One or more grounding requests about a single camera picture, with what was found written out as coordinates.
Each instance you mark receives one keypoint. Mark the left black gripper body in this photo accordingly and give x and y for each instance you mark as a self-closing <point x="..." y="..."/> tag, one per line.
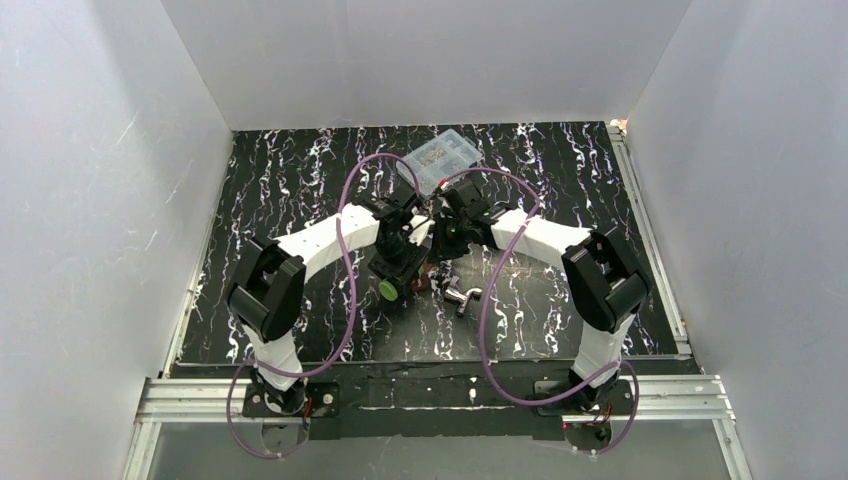
<point x="398" y="266"/>

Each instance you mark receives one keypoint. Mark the chrome faucet tap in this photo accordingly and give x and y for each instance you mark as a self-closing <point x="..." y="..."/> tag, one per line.
<point x="460" y="299"/>

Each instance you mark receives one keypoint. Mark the clear plastic organizer box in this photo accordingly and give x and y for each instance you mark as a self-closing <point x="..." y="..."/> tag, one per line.
<point x="438" y="159"/>

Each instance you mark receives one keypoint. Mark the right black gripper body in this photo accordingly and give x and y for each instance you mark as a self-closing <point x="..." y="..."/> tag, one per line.
<point x="447" y="238"/>

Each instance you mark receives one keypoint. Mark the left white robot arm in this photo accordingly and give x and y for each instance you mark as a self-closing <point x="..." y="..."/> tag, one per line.
<point x="266" y="292"/>

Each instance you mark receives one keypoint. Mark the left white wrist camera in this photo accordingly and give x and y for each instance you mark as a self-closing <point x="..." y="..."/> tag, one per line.
<point x="420" y="229"/>

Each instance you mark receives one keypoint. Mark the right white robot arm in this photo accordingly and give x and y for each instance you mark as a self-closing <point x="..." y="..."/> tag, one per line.
<point x="606" y="281"/>

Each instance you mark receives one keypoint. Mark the red pill organizer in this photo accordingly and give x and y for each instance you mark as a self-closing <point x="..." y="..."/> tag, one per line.
<point x="423" y="283"/>

